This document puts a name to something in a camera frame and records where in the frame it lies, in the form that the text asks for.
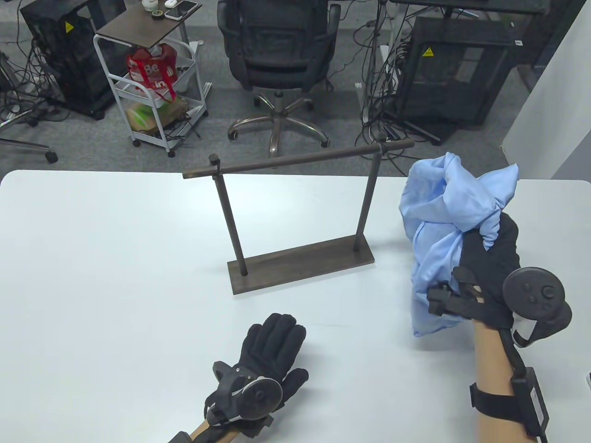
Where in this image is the person's right hand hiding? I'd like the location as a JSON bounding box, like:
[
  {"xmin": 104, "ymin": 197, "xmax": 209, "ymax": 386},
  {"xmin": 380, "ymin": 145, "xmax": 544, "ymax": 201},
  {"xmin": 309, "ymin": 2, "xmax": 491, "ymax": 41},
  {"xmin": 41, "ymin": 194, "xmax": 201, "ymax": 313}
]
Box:
[{"xmin": 427, "ymin": 211, "xmax": 521, "ymax": 330}]

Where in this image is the person's left hand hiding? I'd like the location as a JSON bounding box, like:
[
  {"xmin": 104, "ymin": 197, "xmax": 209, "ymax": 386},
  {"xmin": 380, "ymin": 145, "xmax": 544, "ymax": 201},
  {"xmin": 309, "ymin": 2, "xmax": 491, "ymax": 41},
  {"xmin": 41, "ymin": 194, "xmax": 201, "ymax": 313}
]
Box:
[{"xmin": 205, "ymin": 313, "xmax": 309, "ymax": 435}]

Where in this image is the light blue cloth garment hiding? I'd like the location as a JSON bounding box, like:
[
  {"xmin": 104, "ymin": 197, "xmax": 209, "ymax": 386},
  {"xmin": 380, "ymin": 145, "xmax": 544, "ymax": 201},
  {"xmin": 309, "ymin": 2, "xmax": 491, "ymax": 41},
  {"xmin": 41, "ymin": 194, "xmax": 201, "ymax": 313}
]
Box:
[{"xmin": 399, "ymin": 152, "xmax": 520, "ymax": 338}]

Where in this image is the person's right forearm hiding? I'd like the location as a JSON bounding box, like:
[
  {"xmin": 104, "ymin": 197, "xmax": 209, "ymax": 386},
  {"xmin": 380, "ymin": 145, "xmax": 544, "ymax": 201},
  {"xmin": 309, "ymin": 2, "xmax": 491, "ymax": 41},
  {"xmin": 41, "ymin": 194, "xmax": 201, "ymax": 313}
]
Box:
[{"xmin": 471, "ymin": 320, "xmax": 532, "ymax": 443}]

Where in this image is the person's left forearm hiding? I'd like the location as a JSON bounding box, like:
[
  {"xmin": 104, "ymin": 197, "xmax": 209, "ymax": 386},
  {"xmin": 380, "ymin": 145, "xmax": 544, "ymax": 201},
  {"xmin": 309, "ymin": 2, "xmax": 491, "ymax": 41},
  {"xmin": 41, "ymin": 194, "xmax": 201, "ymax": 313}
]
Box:
[{"xmin": 188, "ymin": 418, "xmax": 217, "ymax": 443}]

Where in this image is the black controller on left glove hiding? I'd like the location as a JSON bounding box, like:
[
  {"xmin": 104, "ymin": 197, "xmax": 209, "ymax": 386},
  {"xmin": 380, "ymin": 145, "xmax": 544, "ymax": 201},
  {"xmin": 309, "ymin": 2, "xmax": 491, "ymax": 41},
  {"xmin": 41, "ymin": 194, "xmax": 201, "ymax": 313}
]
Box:
[{"xmin": 211, "ymin": 361, "xmax": 283, "ymax": 426}]

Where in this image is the black controller on glove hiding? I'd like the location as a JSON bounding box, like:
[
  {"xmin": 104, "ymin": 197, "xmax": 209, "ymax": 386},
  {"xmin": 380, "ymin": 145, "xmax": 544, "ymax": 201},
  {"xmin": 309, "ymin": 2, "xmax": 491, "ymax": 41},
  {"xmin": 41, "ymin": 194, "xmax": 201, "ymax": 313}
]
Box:
[
  {"xmin": 211, "ymin": 361, "xmax": 283, "ymax": 426},
  {"xmin": 502, "ymin": 266, "xmax": 573, "ymax": 348}
]

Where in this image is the dark wooden hanging rack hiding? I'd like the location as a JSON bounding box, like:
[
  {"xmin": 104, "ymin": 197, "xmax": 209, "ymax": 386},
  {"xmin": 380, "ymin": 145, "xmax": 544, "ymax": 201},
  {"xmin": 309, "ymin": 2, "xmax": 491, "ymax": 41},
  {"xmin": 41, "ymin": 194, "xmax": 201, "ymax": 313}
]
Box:
[{"xmin": 182, "ymin": 140, "xmax": 415, "ymax": 295}]

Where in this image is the black controller on right glove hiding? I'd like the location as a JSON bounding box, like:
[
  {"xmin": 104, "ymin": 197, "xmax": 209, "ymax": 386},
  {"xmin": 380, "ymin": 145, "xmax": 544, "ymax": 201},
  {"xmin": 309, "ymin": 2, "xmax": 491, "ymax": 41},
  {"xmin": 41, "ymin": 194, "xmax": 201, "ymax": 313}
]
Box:
[{"xmin": 502, "ymin": 266, "xmax": 573, "ymax": 348}]

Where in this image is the white partition panel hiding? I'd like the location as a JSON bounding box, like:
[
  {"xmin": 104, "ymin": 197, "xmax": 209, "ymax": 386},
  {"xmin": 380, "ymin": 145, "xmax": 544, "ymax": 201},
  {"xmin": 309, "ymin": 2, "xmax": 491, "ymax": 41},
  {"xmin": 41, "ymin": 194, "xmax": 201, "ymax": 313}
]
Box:
[{"xmin": 501, "ymin": 0, "xmax": 591, "ymax": 186}]

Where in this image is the black computer tower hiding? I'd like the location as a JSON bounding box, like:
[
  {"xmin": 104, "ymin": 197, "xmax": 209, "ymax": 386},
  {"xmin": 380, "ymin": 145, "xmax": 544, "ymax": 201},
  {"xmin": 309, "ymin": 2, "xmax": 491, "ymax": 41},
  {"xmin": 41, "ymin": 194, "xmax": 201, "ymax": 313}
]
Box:
[
  {"xmin": 396, "ymin": 16, "xmax": 517, "ymax": 126},
  {"xmin": 20, "ymin": 0, "xmax": 128, "ymax": 121}
]

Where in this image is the green and brown bag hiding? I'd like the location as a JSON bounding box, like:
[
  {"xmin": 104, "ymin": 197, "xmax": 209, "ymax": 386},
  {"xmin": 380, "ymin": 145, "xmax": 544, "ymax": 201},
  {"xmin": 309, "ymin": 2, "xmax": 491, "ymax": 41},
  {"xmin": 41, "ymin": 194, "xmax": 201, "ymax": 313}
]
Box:
[{"xmin": 124, "ymin": 98, "xmax": 191, "ymax": 133}]

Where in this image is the white wheeled utility cart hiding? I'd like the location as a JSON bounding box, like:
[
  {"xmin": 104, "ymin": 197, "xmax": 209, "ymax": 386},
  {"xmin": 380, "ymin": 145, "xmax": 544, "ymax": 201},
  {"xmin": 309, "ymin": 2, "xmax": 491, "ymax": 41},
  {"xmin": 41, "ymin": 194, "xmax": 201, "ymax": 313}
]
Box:
[{"xmin": 93, "ymin": 34, "xmax": 209, "ymax": 158}]

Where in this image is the black mesh office chair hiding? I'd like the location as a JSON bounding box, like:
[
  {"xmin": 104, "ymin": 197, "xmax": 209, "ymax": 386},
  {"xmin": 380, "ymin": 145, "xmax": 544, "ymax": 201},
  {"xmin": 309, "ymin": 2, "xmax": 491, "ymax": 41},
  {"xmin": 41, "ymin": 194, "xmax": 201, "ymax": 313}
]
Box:
[{"xmin": 217, "ymin": 0, "xmax": 343, "ymax": 158}]

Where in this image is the red shopping bag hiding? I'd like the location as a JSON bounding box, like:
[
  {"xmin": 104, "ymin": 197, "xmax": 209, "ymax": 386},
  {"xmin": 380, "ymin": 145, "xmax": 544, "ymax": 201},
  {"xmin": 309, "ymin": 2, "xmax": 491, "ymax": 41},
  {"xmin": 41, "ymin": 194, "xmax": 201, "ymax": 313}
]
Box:
[{"xmin": 127, "ymin": 43, "xmax": 179, "ymax": 103}]

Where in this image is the grey chair base leg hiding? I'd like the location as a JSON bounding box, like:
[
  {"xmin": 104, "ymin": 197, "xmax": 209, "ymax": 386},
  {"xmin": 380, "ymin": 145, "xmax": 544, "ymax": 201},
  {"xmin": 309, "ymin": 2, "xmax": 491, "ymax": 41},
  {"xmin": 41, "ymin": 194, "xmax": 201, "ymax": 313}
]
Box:
[{"xmin": 0, "ymin": 134, "xmax": 59, "ymax": 164}]

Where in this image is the dark desk top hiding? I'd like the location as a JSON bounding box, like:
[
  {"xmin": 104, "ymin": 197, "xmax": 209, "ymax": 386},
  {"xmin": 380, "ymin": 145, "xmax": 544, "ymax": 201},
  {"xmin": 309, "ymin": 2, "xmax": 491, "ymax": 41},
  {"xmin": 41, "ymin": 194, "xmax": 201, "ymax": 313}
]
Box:
[{"xmin": 389, "ymin": 0, "xmax": 555, "ymax": 16}]

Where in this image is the brown wooden cart top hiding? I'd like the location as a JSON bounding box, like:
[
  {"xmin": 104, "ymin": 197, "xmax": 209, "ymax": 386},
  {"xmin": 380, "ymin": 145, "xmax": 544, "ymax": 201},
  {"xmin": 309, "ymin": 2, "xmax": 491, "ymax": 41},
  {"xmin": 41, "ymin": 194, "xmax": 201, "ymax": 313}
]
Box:
[{"xmin": 96, "ymin": 0, "xmax": 204, "ymax": 49}]

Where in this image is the white smartphone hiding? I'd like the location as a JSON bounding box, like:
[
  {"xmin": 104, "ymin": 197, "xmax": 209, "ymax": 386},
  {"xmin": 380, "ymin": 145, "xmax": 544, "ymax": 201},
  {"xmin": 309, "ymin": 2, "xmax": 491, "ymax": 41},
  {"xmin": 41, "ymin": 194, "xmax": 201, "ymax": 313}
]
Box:
[{"xmin": 164, "ymin": 1, "xmax": 199, "ymax": 22}]

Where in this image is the black right wrist strap unit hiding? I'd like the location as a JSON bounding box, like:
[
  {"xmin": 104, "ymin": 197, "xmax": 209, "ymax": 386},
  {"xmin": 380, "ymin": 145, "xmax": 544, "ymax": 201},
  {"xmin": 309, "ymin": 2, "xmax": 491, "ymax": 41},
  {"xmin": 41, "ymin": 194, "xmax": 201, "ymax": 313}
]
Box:
[{"xmin": 470, "ymin": 329, "xmax": 551, "ymax": 440}]

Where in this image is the tangle of black cables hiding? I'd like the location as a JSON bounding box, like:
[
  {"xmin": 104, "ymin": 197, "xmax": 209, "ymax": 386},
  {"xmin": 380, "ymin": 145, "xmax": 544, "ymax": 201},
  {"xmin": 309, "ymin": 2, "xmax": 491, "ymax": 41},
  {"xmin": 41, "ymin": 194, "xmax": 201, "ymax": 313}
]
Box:
[
  {"xmin": 353, "ymin": 0, "xmax": 444, "ymax": 147},
  {"xmin": 0, "ymin": 14, "xmax": 65, "ymax": 127}
]

